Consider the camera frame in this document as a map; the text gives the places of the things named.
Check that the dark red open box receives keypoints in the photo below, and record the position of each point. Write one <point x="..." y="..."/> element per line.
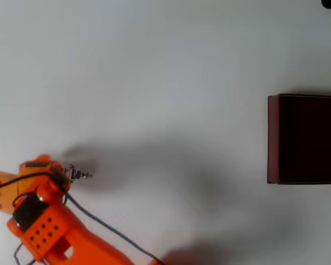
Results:
<point x="306" y="138"/>

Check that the orange camera mount bracket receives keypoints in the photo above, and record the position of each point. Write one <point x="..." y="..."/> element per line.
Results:
<point x="5" y="198"/>

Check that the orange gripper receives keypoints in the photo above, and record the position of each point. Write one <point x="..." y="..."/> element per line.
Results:
<point x="35" y="165"/>

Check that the small white figurine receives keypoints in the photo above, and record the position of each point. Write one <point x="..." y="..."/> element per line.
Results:
<point x="77" y="174"/>

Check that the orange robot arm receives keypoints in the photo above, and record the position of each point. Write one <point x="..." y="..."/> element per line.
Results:
<point x="71" y="234"/>

